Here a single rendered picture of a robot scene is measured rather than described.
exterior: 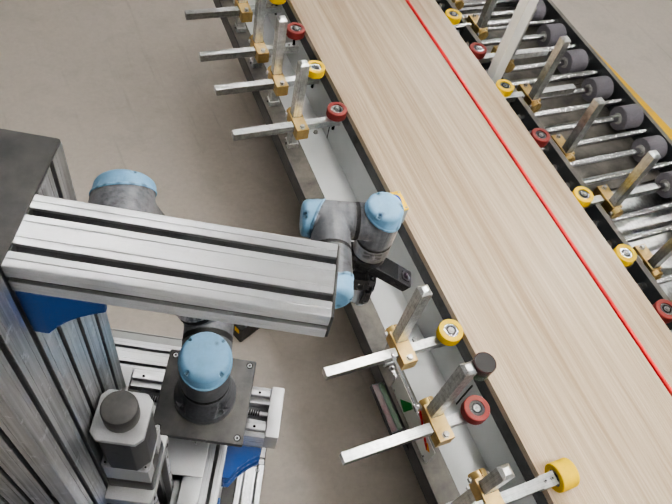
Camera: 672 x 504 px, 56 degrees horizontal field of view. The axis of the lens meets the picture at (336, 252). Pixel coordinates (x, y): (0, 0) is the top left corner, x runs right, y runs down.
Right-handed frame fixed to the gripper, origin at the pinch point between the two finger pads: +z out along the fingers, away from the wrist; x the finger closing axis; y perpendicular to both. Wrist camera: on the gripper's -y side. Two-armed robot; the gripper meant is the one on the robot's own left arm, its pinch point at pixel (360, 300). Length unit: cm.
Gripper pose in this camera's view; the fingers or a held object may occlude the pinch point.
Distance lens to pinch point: 147.6
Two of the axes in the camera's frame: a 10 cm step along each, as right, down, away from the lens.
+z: -1.7, 5.7, 8.1
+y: -9.8, -1.6, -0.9
